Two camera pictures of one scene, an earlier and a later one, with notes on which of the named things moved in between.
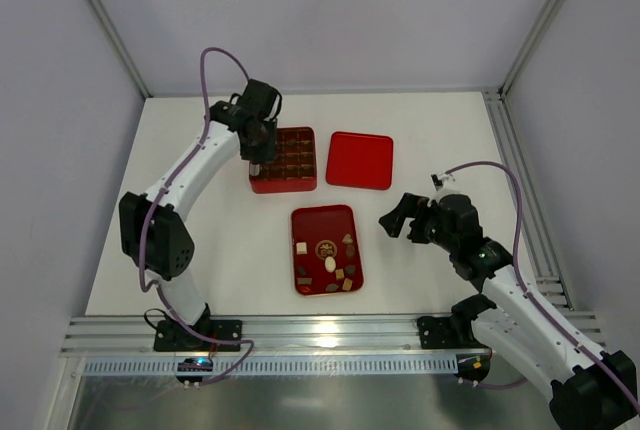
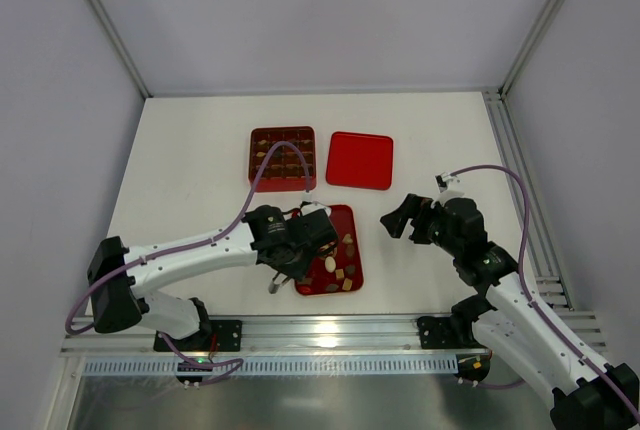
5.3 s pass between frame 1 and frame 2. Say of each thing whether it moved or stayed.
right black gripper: stayed
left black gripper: moved
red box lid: stayed
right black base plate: stayed
